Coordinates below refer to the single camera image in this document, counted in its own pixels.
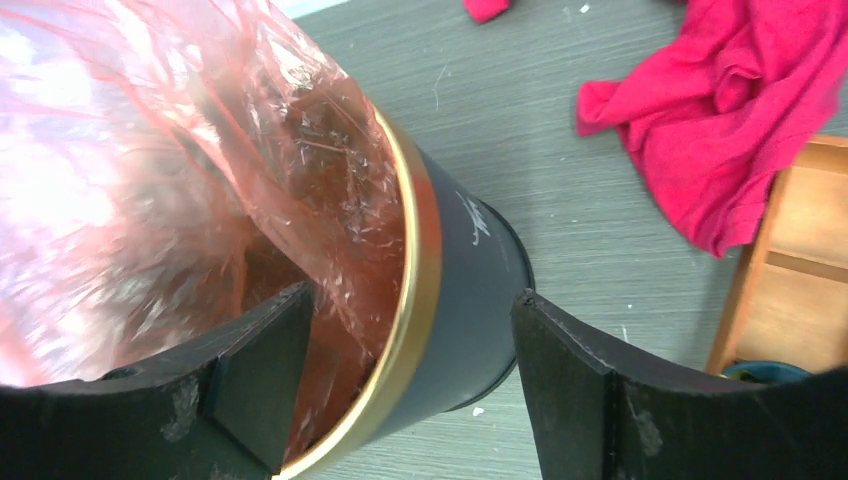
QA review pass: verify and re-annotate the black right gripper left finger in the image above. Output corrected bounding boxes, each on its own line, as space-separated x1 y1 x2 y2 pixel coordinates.
1 282 313 479

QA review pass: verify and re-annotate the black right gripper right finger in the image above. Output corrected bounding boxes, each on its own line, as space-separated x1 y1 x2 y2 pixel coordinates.
512 290 847 479

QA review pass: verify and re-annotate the dark blue gold-rimmed trash bin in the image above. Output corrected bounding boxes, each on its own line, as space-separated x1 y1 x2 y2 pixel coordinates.
242 111 534 479

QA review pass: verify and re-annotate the red translucent trash bag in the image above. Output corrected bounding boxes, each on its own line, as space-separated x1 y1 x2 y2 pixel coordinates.
0 0 407 465

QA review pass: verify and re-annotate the rolled dark blue patterned tie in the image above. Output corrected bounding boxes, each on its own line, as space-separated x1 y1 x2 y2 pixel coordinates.
721 361 811 385

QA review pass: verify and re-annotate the orange wooden organizer tray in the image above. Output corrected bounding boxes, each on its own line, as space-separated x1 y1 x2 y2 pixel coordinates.
706 135 847 374

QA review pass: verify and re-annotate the crumpled magenta cloth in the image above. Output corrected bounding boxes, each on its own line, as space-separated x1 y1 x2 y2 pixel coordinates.
462 0 848 260

